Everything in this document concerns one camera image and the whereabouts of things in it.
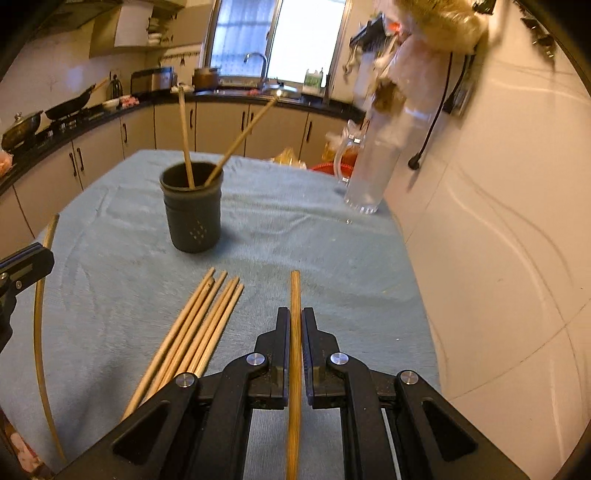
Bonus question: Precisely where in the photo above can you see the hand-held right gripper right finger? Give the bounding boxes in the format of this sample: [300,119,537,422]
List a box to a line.
[301,307,530,480]

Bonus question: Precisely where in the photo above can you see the brown pot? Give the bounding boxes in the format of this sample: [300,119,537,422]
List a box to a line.
[192,67,222,91]

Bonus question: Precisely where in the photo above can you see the light blue tablecloth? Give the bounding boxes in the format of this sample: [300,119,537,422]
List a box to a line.
[0,148,441,480]

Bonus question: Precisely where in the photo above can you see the dark grey chopstick holder cup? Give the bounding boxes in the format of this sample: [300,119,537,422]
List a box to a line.
[159,161,225,254]

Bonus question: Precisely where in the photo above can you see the range hood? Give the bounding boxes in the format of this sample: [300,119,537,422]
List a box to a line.
[25,0,122,40]

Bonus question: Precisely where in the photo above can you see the upper kitchen cabinets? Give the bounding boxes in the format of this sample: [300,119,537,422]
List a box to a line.
[90,0,186,59]

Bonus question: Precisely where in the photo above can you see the silver toaster oven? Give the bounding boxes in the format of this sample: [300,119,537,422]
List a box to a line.
[130,67,178,95]

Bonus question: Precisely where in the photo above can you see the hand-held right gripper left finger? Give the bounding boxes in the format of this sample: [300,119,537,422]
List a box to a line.
[55,307,291,480]

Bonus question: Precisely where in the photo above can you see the yellow food bag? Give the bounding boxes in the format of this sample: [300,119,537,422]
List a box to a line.
[271,148,308,169]

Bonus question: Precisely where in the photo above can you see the wall socket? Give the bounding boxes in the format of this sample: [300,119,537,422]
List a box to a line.
[444,84,477,117]

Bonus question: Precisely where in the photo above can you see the clear tall plastic container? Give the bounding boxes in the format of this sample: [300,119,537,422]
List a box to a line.
[344,106,403,215]

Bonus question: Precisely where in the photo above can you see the gas stove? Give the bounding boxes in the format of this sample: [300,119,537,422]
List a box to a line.
[28,108,108,140]

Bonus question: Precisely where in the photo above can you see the silver pot lid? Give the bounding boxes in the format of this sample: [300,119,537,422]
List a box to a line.
[263,82,302,99]

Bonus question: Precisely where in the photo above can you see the beige lower kitchen cabinets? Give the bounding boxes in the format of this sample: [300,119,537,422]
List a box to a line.
[0,99,365,243]

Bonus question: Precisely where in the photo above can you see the black kitchen countertop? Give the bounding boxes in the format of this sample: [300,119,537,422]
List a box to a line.
[0,88,366,195]

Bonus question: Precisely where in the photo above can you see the hanging plastic bags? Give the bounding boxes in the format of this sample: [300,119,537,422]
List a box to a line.
[344,0,491,114]

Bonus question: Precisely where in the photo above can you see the chrome faucet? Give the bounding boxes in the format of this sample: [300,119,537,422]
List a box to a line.
[243,52,270,89]

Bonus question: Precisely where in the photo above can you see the wall hook rack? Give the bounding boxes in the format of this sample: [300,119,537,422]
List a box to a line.
[519,13,558,61]

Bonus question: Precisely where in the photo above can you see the dark lidded pot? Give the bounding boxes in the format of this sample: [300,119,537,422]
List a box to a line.
[1,111,44,151]

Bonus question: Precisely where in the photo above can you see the black power cable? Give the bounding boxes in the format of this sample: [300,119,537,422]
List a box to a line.
[408,50,468,171]

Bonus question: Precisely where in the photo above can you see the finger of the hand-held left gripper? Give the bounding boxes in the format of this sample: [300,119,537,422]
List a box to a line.
[0,243,55,291]

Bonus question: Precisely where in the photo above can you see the black wok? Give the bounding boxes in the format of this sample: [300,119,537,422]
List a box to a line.
[44,78,110,121]

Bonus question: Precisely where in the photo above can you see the kitchen window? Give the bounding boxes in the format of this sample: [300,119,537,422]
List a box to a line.
[205,0,348,88]

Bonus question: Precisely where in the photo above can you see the wooden chopstick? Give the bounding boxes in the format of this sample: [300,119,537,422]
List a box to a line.
[121,267,217,422]
[139,276,216,408]
[33,213,66,463]
[204,95,280,186]
[177,88,195,190]
[285,270,303,480]
[154,271,229,391]
[194,283,245,376]
[180,276,240,376]

